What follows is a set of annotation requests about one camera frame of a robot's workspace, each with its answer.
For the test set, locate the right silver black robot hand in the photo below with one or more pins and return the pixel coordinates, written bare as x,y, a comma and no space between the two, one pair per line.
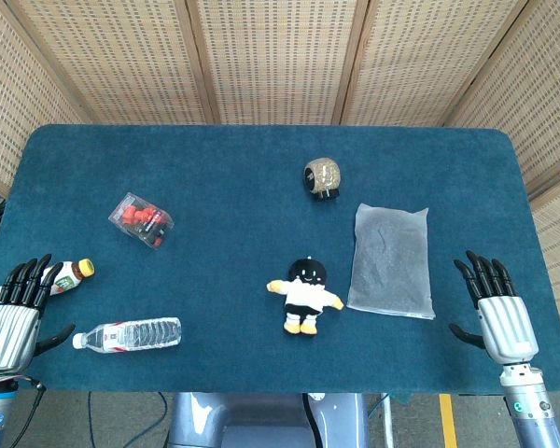
508,326

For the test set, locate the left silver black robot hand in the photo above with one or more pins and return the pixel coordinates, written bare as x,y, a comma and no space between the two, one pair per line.
9,329

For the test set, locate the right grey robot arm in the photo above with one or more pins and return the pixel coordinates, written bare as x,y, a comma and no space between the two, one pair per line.
529,406

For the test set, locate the black-headed plush doll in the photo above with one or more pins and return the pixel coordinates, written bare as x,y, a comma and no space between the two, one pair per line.
304,298

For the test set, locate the white bottle with yellow cap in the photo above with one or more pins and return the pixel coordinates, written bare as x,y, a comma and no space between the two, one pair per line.
67,276

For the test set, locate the yellow floor tape strip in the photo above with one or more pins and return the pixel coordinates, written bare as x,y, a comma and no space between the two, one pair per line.
447,420

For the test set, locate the clear plastic water bottle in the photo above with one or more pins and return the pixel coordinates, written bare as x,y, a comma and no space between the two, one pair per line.
130,334

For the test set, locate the grey translucent plastic bag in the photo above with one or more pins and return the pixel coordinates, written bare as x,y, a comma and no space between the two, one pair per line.
391,263

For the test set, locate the clear box of red pieces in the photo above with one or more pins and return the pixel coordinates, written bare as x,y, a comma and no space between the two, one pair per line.
141,220

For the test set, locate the blue carpet table cover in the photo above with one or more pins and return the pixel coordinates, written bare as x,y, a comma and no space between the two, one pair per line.
270,261

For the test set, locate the grey robot torso base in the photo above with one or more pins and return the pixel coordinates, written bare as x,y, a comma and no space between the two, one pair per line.
266,420

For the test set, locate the woven bamboo folding screen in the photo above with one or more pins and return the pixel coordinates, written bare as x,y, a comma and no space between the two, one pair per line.
280,60

